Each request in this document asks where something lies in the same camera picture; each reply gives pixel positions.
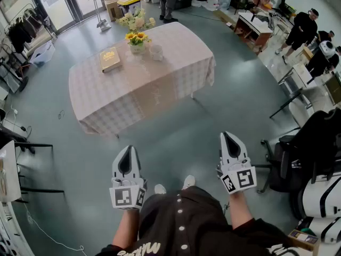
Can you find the person's black buttoned jacket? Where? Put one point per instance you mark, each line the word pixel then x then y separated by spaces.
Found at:
pixel 191 223

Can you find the white case with black stripes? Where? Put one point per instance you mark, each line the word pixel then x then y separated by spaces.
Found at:
pixel 314 199

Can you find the gold hardcover book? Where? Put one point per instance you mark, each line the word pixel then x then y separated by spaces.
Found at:
pixel 109 59

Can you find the white table with black frame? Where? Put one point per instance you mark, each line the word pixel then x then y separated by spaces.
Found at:
pixel 9 169

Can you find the small brown printed box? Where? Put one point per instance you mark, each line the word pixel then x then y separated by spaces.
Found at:
pixel 303 239

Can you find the person's left forearm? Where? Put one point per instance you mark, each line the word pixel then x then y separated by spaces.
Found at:
pixel 126 228

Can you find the white plastic chair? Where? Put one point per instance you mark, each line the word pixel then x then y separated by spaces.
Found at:
pixel 303 111

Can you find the brown cardboard box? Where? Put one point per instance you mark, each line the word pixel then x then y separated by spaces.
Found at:
pixel 112 7

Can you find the pale artificial flower bouquet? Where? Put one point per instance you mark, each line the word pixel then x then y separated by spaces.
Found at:
pixel 134 20

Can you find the person's right white shoe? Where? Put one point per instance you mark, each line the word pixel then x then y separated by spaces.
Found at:
pixel 188 182

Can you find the black bin with yellow lid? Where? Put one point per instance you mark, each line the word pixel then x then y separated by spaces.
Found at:
pixel 130 4

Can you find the beige table runner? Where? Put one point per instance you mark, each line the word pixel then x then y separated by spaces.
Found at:
pixel 149 89

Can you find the black wheeled cart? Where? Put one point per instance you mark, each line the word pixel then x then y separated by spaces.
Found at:
pixel 10 73

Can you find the white plastic storage box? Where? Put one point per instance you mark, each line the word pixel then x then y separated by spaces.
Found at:
pixel 42 55

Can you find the clothes rack with dark clothes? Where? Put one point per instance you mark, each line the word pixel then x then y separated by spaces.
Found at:
pixel 18 36

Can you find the glass door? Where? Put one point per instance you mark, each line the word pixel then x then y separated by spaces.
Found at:
pixel 64 4

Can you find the white cup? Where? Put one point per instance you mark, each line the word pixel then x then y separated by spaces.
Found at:
pixel 157 53

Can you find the white rack with equipment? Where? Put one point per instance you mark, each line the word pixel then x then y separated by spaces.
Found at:
pixel 8 236

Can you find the sunflowers in white pot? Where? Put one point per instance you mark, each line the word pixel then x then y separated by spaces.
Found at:
pixel 137 45

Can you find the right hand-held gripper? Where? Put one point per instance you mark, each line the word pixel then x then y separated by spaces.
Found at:
pixel 243 179

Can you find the person's left white shoe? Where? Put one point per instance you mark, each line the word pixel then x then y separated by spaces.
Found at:
pixel 160 189

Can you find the wooden cabinet with white top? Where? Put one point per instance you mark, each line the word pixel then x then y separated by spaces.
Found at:
pixel 253 33

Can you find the black office chair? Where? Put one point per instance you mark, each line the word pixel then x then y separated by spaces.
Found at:
pixel 306 148

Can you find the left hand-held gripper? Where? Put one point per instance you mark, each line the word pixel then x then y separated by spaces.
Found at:
pixel 122 196

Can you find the person's right forearm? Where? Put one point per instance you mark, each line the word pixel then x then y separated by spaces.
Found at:
pixel 239 209

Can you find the black bag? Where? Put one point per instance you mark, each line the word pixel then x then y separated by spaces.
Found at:
pixel 10 140

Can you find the person's white shoe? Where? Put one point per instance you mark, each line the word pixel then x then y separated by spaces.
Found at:
pixel 160 189
pixel 188 182

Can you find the table with checked tablecloth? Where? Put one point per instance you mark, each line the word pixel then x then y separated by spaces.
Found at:
pixel 93 89

